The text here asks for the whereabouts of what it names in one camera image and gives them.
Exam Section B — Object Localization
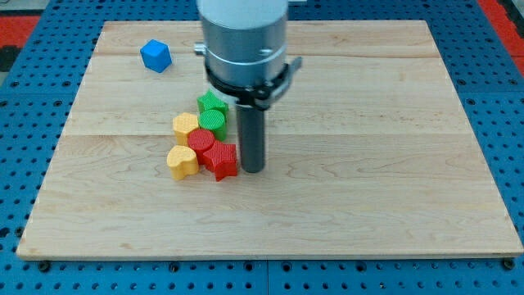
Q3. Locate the red star block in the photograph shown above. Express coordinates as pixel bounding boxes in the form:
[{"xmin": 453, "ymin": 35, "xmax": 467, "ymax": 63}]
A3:
[{"xmin": 203, "ymin": 141, "xmax": 237, "ymax": 182}]

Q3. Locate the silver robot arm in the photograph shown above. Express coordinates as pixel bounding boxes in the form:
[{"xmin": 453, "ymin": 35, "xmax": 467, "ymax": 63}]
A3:
[{"xmin": 196, "ymin": 0, "xmax": 288, "ymax": 86}]

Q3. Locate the green star block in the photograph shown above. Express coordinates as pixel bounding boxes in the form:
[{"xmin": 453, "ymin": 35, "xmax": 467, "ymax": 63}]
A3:
[{"xmin": 196, "ymin": 90, "xmax": 229, "ymax": 121}]

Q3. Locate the yellow heart block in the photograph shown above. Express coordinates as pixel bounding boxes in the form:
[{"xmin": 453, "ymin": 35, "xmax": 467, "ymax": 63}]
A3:
[{"xmin": 166, "ymin": 145, "xmax": 200, "ymax": 180}]

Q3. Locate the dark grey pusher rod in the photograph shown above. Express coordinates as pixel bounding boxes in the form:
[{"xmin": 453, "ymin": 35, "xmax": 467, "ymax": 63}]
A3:
[{"xmin": 236, "ymin": 107, "xmax": 265, "ymax": 173}]

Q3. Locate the green cylinder block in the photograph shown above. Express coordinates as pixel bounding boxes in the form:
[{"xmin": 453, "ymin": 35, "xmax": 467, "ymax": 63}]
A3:
[{"xmin": 198, "ymin": 110, "xmax": 228, "ymax": 141}]

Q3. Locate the red cylinder block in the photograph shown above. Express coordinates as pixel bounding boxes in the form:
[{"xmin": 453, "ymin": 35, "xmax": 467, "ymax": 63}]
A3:
[{"xmin": 187, "ymin": 129, "xmax": 215, "ymax": 165}]

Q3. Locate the yellow hexagon block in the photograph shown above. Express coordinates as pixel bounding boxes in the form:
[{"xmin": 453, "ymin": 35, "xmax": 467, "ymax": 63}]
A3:
[{"xmin": 172, "ymin": 112, "xmax": 200, "ymax": 146}]

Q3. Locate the wooden board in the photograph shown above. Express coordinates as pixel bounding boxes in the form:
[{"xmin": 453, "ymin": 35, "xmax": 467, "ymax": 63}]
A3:
[{"xmin": 17, "ymin": 20, "xmax": 523, "ymax": 261}]

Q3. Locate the blue cube block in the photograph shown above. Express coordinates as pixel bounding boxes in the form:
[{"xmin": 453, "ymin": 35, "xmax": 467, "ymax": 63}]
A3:
[{"xmin": 140, "ymin": 39, "xmax": 172, "ymax": 73}]

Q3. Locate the black clamp bracket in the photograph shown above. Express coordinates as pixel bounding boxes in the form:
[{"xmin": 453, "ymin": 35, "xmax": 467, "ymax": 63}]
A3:
[{"xmin": 204, "ymin": 57, "xmax": 303, "ymax": 111}]

